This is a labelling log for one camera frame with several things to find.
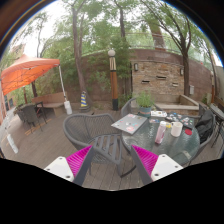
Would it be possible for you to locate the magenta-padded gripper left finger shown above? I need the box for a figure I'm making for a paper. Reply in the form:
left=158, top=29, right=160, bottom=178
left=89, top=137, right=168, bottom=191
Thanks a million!
left=43, top=145, right=96, bottom=187

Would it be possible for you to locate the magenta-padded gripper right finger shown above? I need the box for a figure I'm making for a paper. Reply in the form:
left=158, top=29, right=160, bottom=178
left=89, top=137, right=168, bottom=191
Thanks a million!
left=129, top=144, right=184, bottom=186

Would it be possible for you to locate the pink drink bottle white cap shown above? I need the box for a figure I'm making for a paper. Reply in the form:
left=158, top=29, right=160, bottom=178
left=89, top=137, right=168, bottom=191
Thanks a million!
left=154, top=120, right=167, bottom=145

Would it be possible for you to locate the silver laptop with stickers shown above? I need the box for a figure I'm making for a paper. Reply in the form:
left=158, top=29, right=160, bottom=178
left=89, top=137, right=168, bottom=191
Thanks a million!
left=110, top=113, right=148, bottom=136

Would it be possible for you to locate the white mug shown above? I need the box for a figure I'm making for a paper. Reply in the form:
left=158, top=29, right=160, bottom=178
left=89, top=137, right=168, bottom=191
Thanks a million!
left=170, top=121, right=184, bottom=138

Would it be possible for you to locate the white sticker sheet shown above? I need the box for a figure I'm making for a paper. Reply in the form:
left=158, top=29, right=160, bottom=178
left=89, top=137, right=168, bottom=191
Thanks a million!
left=150, top=110, right=168, bottom=118

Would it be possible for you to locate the white tent weight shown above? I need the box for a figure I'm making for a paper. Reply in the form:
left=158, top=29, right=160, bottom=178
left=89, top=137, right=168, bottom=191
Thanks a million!
left=6, top=133, right=20, bottom=155
left=63, top=100, right=73, bottom=116

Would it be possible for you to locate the black laptop with stickers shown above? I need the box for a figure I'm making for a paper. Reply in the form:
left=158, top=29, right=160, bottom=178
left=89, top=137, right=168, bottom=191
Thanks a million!
left=164, top=112, right=196, bottom=130

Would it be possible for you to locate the potted green plant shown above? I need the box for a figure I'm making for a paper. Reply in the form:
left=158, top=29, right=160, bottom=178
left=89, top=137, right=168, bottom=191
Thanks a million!
left=134, top=90, right=155, bottom=118

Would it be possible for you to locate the blue yellow striped cone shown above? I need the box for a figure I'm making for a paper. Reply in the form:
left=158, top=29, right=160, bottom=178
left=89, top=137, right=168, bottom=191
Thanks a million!
left=79, top=91, right=89, bottom=108

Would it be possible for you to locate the dark wicker chair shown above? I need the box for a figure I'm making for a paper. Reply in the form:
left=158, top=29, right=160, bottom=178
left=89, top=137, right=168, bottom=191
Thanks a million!
left=14, top=101, right=48, bottom=134

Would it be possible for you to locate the wooden bench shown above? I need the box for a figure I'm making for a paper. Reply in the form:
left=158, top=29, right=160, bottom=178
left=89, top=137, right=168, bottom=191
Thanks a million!
left=32, top=91, right=68, bottom=116

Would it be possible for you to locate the orange canopy tent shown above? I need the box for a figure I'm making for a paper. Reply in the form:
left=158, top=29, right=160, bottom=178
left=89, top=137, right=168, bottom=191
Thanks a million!
left=0, top=53, right=62, bottom=98

